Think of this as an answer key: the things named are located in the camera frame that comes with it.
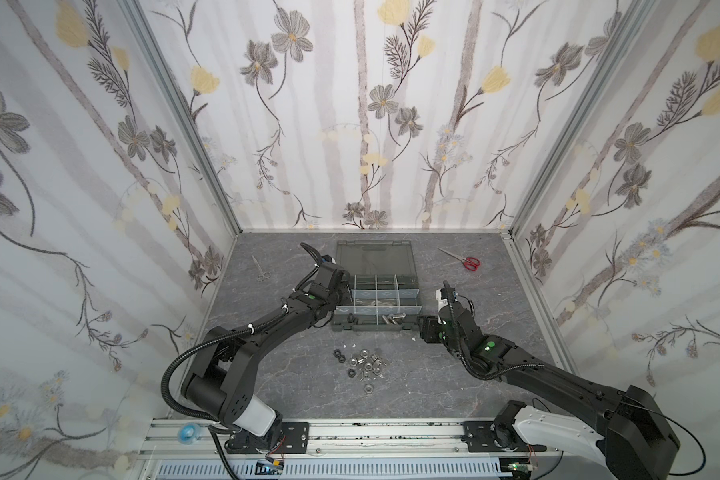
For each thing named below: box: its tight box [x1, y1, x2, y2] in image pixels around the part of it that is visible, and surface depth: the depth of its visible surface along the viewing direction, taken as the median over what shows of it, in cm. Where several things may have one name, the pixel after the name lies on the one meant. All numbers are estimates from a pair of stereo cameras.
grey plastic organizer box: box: [331, 240, 422, 332], surface depth 100 cm
